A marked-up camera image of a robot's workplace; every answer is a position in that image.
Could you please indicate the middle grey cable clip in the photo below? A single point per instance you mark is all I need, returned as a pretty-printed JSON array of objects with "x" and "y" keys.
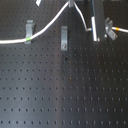
[{"x": 64, "y": 38}]

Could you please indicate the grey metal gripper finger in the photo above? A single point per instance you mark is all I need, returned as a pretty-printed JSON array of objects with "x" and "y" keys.
[{"x": 94, "y": 19}]

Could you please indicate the left grey cable clip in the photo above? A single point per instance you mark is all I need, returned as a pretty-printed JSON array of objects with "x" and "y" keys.
[{"x": 29, "y": 30}]

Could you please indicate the grey cable clip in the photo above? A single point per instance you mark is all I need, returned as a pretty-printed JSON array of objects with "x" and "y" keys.
[
  {"x": 29, "y": 30},
  {"x": 108, "y": 28},
  {"x": 64, "y": 38},
  {"x": 71, "y": 3}
]

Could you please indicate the top grey cable clip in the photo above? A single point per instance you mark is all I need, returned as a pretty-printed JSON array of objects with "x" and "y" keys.
[{"x": 71, "y": 3}]

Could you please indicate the right grey cable clip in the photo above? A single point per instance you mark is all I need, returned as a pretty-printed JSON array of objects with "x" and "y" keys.
[{"x": 108, "y": 28}]

